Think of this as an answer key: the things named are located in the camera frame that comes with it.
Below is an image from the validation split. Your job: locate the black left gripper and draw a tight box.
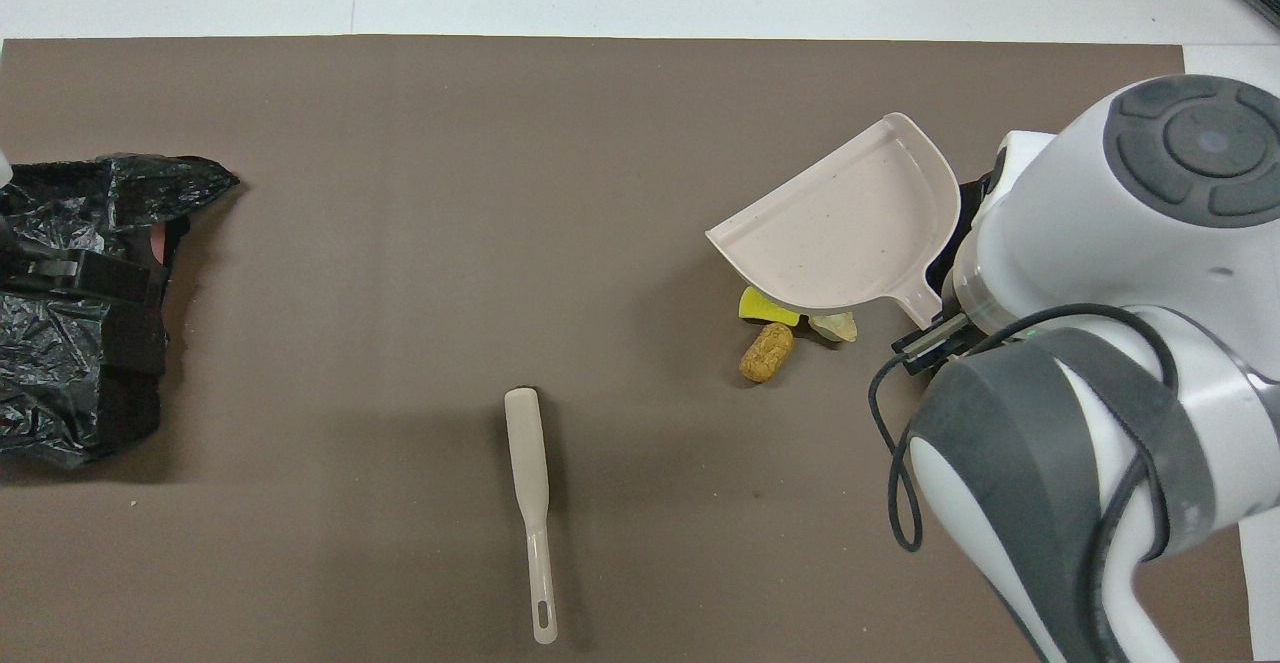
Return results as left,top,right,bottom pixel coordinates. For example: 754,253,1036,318
0,251,166,306

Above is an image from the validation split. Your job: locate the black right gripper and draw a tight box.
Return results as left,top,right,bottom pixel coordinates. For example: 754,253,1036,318
890,308,987,376

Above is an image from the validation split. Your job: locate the beige plastic dustpan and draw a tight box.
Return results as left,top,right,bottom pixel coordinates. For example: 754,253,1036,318
705,112,963,331

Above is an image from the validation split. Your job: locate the brown bread roll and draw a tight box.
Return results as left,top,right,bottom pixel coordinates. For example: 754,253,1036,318
739,322,796,384

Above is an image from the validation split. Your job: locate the yellow sponge piece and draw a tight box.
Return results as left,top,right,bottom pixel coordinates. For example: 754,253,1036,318
738,286,803,328

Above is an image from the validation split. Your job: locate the beige hand brush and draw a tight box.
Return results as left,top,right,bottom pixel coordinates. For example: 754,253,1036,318
503,387,559,645

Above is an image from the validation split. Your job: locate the crumpled black bag bin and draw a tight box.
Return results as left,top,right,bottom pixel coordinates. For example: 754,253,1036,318
0,153,241,469

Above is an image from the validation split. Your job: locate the brown table mat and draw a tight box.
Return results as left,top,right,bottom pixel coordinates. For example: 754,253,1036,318
0,36,1254,663

